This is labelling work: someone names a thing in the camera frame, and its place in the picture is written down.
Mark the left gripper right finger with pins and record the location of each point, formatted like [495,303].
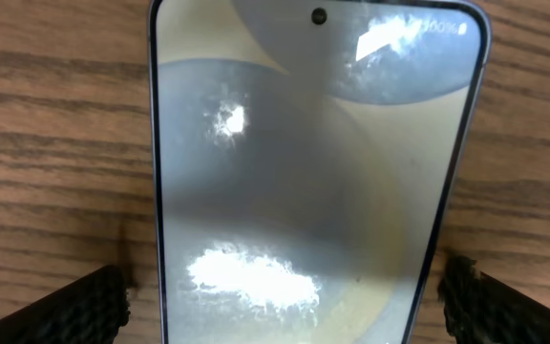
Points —
[479,309]

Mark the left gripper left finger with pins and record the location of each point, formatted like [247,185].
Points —
[91,310]

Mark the Samsung Galaxy smartphone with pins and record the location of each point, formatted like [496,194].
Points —
[304,154]

